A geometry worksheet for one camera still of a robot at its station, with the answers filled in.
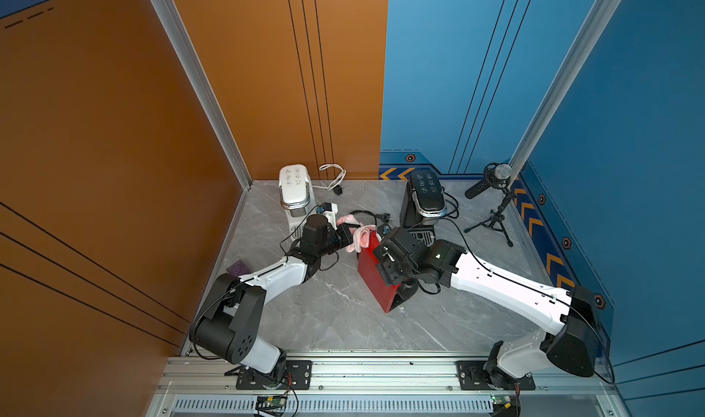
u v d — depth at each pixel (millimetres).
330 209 808
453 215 1079
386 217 1052
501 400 725
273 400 713
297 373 742
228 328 439
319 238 701
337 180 1184
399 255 572
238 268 895
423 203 838
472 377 724
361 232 782
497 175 892
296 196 873
